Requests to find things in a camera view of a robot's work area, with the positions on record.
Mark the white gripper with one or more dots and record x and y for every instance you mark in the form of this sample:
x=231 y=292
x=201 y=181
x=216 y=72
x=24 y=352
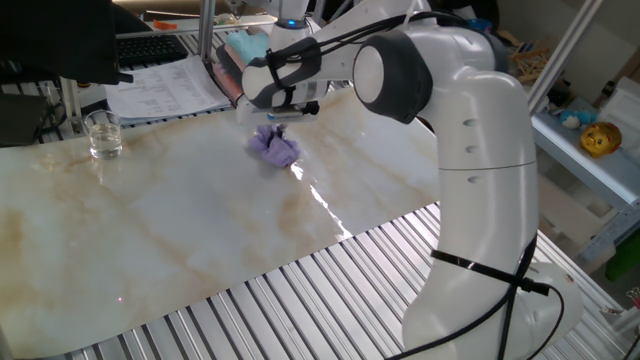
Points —
x=247 y=112

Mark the purple microfibre cloth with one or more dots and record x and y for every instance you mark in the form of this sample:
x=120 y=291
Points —
x=275 y=147

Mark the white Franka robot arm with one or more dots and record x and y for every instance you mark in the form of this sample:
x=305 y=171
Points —
x=485 y=200

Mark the teal sponge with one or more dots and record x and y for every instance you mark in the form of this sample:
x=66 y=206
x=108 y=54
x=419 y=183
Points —
x=247 y=45

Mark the pink and black board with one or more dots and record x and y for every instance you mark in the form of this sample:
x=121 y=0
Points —
x=227 y=75

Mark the printed paper stack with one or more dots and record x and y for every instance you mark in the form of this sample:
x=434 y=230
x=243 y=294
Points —
x=165 y=90

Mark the black computer keyboard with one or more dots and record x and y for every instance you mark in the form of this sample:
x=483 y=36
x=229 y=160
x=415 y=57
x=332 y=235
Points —
x=150 y=49

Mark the small orange object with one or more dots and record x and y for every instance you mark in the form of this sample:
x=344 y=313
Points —
x=165 y=25

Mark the clear glass of water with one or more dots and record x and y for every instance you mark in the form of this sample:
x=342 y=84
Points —
x=104 y=137

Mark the large black monitor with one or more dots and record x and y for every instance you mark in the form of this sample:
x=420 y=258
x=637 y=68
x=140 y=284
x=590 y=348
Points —
x=55 y=35

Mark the wooden sticks pile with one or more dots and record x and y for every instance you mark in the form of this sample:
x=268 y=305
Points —
x=527 y=57

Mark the dark box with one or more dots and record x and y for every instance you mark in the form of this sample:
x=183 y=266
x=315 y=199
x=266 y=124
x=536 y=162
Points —
x=20 y=120

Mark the blue plush toy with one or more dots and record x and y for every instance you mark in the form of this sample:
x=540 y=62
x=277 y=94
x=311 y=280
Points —
x=575 y=119

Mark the grey metal shelf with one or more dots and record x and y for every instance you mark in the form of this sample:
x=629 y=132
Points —
x=590 y=170

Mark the golden piggy bank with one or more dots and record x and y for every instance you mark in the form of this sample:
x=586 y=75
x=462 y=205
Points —
x=600 y=140

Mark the green bin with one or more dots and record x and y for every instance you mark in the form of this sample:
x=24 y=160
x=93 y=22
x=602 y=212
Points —
x=625 y=257

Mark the silver wrist camera blue caps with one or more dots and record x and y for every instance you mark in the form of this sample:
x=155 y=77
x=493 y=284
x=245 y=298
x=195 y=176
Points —
x=290 y=115

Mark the aluminium frame post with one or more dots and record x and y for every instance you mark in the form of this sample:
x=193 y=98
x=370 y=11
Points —
x=560 y=55
x=206 y=30

